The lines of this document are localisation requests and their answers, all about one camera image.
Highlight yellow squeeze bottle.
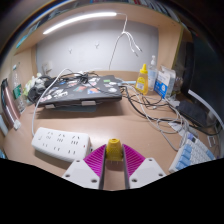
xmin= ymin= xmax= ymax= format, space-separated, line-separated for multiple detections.
xmin=134 ymin=63 xmax=150 ymax=96

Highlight black sticker-covered laptop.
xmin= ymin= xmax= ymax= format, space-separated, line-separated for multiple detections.
xmin=37 ymin=75 xmax=123 ymax=108

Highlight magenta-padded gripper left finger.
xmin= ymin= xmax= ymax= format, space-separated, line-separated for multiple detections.
xmin=61 ymin=144 xmax=107 ymax=190

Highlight white hanging charging cable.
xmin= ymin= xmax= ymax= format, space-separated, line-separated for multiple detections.
xmin=108 ymin=12 xmax=143 ymax=72

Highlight yellow charger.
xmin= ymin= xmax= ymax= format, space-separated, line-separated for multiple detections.
xmin=105 ymin=138 xmax=124 ymax=164

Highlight white power strip cable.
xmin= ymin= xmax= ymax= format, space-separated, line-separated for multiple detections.
xmin=31 ymin=68 xmax=76 ymax=137

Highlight clear pump bottle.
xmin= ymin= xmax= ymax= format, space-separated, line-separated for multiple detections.
xmin=147 ymin=54 xmax=158 ymax=92

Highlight black headphones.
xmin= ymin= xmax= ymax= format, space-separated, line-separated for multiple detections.
xmin=27 ymin=78 xmax=51 ymax=103

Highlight small white block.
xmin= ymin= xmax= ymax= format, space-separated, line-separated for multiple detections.
xmin=12 ymin=119 xmax=22 ymax=130

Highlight black pouch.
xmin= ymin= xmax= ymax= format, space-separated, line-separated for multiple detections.
xmin=177 ymin=99 xmax=210 ymax=128

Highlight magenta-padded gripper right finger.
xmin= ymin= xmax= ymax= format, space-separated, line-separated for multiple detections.
xmin=122 ymin=144 xmax=167 ymax=190

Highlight black monitor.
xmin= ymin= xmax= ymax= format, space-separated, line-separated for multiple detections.
xmin=173 ymin=33 xmax=224 ymax=134

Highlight white wall outlet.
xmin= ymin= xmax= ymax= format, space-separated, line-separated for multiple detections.
xmin=42 ymin=60 xmax=54 ymax=75

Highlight grey laptop stand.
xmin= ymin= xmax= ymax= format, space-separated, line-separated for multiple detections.
xmin=44 ymin=99 xmax=101 ymax=113

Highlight tangled desk cables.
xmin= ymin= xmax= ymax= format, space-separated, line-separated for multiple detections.
xmin=121 ymin=83 xmax=201 ymax=153

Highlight black cable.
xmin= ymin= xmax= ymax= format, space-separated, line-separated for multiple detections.
xmin=63 ymin=71 xmax=92 ymax=85

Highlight white LED light bar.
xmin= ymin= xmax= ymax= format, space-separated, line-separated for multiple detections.
xmin=42 ymin=11 xmax=118 ymax=36

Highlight blue and white box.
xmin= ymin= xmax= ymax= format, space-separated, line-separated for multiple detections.
xmin=153 ymin=65 xmax=177 ymax=99

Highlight white power strip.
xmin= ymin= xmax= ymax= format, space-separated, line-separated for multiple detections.
xmin=31 ymin=126 xmax=93 ymax=163

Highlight white and blue keyboard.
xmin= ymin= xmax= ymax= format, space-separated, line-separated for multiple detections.
xmin=168 ymin=133 xmax=217 ymax=173

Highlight white green crumpled bag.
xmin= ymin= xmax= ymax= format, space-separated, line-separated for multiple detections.
xmin=23 ymin=73 xmax=46 ymax=93

